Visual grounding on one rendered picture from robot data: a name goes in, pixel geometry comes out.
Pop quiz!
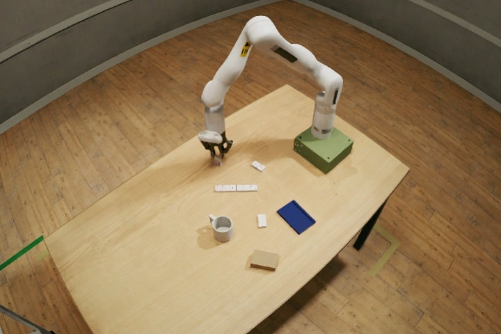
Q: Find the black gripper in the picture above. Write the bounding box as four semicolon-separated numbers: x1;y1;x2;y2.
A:
200;131;233;159

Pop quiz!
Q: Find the beige mug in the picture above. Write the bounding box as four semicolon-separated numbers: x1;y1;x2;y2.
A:
209;214;233;242

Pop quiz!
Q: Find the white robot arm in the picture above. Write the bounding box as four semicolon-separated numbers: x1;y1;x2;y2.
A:
198;16;343;143

